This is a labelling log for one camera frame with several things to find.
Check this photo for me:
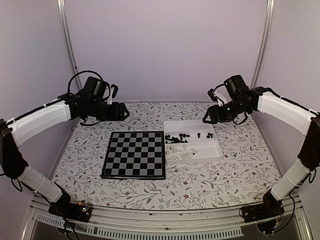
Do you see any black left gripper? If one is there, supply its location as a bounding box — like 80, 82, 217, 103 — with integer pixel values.
89, 99, 130, 122

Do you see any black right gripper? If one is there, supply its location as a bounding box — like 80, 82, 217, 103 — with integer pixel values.
202, 98, 250, 125

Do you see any white plastic tray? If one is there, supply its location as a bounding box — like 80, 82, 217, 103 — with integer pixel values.
163, 120, 223, 165

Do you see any black grey chessboard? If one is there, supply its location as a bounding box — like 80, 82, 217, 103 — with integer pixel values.
101, 131, 166, 180

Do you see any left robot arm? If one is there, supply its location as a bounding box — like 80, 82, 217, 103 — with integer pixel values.
0, 70, 130, 217

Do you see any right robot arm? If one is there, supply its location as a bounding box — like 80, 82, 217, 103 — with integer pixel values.
202, 75, 320, 218

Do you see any black chess pieces pile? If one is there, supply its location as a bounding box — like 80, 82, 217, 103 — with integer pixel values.
164, 133, 190, 144

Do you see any white chess pieces pile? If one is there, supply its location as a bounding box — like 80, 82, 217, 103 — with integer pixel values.
165, 144, 199, 161

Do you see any black piece far apart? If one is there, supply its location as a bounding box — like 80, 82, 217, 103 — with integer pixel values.
206, 133, 213, 139

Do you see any floral table mat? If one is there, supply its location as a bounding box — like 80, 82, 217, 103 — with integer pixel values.
49, 101, 286, 210

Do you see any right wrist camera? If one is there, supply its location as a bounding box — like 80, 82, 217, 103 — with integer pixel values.
207, 89, 227, 107

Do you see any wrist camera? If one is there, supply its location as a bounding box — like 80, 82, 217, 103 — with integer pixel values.
207, 89, 227, 107
106, 84, 119, 105

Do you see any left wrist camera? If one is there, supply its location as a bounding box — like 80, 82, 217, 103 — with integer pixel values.
106, 84, 119, 105

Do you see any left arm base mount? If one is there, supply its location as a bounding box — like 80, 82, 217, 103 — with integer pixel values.
48, 197, 93, 223

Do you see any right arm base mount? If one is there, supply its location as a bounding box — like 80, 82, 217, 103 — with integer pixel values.
238, 203, 285, 235

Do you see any aluminium front rail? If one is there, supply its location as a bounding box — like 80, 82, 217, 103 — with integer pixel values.
21, 195, 313, 240

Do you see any right metal frame post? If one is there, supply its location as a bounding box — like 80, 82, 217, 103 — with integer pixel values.
250, 0, 275, 88

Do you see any metal frame post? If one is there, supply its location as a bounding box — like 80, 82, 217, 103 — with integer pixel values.
250, 0, 275, 88
56, 0, 78, 75

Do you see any left metal frame post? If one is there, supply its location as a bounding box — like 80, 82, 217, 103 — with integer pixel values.
56, 0, 78, 75

